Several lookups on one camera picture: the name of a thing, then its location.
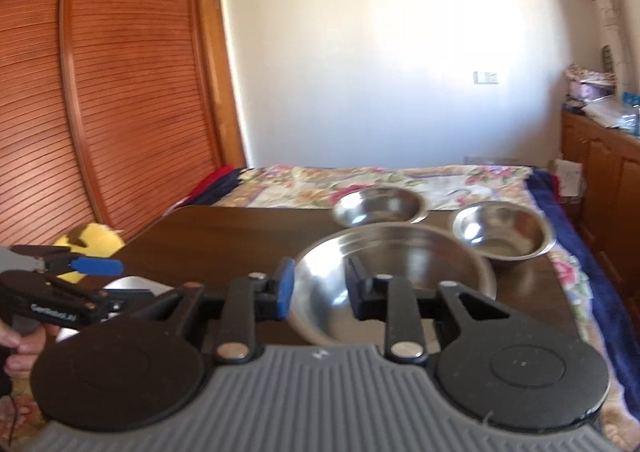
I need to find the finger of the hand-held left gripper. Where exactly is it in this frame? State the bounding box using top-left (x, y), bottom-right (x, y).
top-left (45, 276), bottom-right (126, 316)
top-left (10, 245), bottom-right (124, 278)

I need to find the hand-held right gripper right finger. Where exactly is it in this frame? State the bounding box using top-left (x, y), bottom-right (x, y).
top-left (347, 257), bottom-right (511, 362)

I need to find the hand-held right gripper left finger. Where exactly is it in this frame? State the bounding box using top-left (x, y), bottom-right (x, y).
top-left (125, 257), bottom-right (296, 365)

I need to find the large steel bowl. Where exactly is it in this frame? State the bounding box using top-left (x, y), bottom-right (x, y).
top-left (289, 224), bottom-right (498, 346)

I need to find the medium steel bowl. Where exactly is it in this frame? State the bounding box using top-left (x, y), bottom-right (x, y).
top-left (331, 185), bottom-right (430, 227)

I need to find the small steel bowl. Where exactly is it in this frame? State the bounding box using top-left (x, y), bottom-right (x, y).
top-left (452, 200), bottom-right (558, 262)

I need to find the person's left hand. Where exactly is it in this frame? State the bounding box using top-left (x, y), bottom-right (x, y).
top-left (0, 323), bottom-right (59, 376)

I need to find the yellow plush toy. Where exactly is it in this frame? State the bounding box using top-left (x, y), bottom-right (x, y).
top-left (52, 223), bottom-right (126, 283)

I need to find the floral bed blanket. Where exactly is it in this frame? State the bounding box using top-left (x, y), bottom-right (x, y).
top-left (209, 163), bottom-right (582, 294)

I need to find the red cloth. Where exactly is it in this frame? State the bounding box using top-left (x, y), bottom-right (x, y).
top-left (187, 164), bottom-right (237, 206)

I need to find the wooden louvered wardrobe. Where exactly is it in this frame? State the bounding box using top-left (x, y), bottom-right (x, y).
top-left (0, 0), bottom-right (227, 255)

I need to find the white cardboard box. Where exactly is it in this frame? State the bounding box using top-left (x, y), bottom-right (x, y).
top-left (549, 159), bottom-right (586, 199)

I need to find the blue blanket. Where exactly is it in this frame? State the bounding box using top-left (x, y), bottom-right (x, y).
top-left (526, 168), bottom-right (640, 415)

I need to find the wooden cabinet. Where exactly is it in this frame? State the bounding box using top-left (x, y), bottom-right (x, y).
top-left (559, 111), bottom-right (640, 305)

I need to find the pink box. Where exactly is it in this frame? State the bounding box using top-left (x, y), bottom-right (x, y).
top-left (567, 80), bottom-right (614, 101)

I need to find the clear plastic bag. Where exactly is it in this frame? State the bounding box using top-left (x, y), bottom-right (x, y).
top-left (579, 96), bottom-right (640, 134)

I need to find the floral cloth pile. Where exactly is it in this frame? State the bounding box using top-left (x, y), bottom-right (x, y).
top-left (564, 62), bottom-right (617, 84)

